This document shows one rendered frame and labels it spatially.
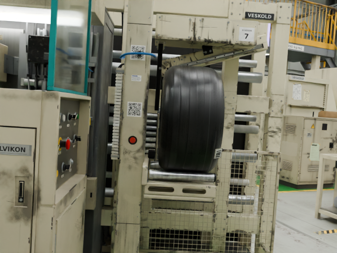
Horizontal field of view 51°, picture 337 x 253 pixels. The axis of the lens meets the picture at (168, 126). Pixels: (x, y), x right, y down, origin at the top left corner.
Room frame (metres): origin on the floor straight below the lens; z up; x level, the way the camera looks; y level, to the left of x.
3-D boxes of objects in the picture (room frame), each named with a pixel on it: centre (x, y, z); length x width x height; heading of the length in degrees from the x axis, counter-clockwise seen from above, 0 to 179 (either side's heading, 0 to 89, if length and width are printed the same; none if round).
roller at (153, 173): (1.77, -0.08, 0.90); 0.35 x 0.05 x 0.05; 92
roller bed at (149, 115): (2.28, 0.16, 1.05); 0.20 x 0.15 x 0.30; 92
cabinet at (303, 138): (6.33, -2.54, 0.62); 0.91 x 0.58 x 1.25; 114
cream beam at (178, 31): (2.21, -0.19, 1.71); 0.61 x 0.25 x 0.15; 92
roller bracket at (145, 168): (1.90, 0.11, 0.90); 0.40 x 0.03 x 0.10; 2
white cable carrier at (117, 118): (1.85, 0.27, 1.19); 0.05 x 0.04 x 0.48; 2
